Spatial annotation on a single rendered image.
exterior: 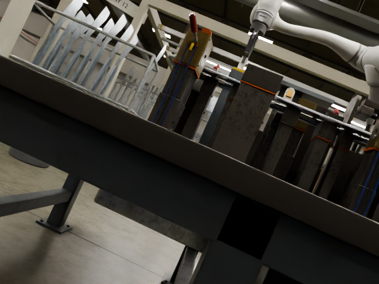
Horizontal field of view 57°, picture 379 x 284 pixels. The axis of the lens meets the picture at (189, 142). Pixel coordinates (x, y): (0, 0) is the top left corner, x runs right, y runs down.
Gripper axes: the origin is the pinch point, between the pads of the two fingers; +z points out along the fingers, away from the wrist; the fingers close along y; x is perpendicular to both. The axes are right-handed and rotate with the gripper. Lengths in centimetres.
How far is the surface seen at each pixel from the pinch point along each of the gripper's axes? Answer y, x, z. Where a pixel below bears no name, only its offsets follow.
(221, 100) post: 3.5, -1.4, 20.8
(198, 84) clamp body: 21.5, -10.6, 21.5
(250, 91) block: 54, 12, 24
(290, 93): 21.0, 25.5, 10.6
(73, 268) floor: 7, -31, 119
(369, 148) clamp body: 52, 52, 26
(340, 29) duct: -1041, 133, -559
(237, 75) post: 3.5, 0.6, 6.9
